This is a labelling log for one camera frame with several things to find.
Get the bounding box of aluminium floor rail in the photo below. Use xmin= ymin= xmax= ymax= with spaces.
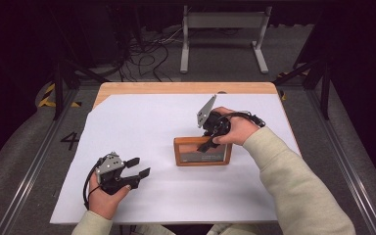
xmin=0 ymin=87 xmax=79 ymax=235
xmin=306 ymin=87 xmax=376 ymax=235

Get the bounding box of wooden photo frame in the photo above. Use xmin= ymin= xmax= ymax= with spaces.
xmin=173 ymin=136 xmax=233 ymax=167

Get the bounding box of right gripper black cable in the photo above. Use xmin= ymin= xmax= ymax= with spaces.
xmin=223 ymin=111 xmax=266 ymax=129

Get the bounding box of person's left hand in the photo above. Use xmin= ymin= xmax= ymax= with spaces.
xmin=87 ymin=173 xmax=132 ymax=220

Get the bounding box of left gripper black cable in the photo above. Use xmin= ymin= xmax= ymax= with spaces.
xmin=82 ymin=158 xmax=105 ymax=211

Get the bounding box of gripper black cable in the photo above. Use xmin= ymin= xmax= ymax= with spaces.
xmin=82 ymin=158 xmax=105 ymax=211
xmin=223 ymin=111 xmax=266 ymax=129

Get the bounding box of white metal stand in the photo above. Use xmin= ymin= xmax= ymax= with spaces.
xmin=179 ymin=4 xmax=273 ymax=74

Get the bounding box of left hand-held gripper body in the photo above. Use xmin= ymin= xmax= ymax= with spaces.
xmin=94 ymin=152 xmax=141 ymax=196

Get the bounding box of tangle of black floor cables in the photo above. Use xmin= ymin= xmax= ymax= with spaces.
xmin=118 ymin=27 xmax=185 ymax=82

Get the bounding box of black metal stand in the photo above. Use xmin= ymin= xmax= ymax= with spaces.
xmin=273 ymin=9 xmax=336 ymax=121
xmin=48 ymin=9 xmax=111 ymax=121

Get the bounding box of person's right hand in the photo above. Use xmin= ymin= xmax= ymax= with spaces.
xmin=212 ymin=106 xmax=260 ymax=147

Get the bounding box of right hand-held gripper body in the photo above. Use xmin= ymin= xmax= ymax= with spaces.
xmin=196 ymin=94 xmax=232 ymax=138

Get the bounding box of white paper sheet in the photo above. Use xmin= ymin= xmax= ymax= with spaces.
xmin=49 ymin=93 xmax=303 ymax=225

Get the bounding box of yellow black hazard tape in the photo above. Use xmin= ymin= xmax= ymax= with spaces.
xmin=277 ymin=70 xmax=309 ymax=102
xmin=37 ymin=82 xmax=82 ymax=109

